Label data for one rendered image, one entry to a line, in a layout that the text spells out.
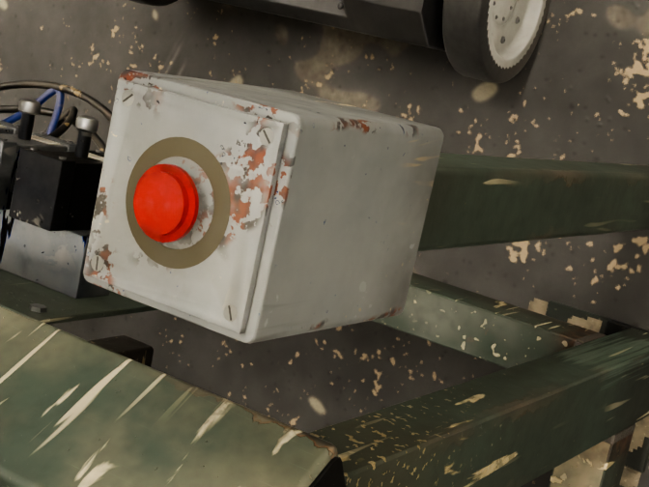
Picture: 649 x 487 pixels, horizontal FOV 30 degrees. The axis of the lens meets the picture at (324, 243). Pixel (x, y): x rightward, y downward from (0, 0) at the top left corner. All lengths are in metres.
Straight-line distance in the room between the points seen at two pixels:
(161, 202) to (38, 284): 0.36
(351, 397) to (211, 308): 1.06
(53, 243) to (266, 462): 0.30
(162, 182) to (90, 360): 0.24
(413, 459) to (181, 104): 0.34
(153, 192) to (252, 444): 0.19
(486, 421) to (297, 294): 0.35
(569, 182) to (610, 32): 0.49
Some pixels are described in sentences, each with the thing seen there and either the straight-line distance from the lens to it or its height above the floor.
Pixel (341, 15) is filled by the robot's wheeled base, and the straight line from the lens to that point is 1.45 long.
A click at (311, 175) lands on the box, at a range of 0.61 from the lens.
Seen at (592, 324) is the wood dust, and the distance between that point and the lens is 1.50.
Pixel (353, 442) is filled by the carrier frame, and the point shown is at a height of 0.72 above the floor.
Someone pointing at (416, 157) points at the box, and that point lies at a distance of 0.71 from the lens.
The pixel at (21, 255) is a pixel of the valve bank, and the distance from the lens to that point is 0.98.
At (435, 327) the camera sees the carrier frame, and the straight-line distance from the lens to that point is 1.40.
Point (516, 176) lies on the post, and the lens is 0.94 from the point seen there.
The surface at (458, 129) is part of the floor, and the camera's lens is 1.57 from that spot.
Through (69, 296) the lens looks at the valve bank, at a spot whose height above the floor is 0.74.
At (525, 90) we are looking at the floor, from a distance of 1.54.
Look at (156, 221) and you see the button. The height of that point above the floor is 0.95.
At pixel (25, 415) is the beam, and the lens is 0.80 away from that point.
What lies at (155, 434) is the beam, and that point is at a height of 0.85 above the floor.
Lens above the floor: 1.43
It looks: 59 degrees down
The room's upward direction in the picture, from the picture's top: 94 degrees counter-clockwise
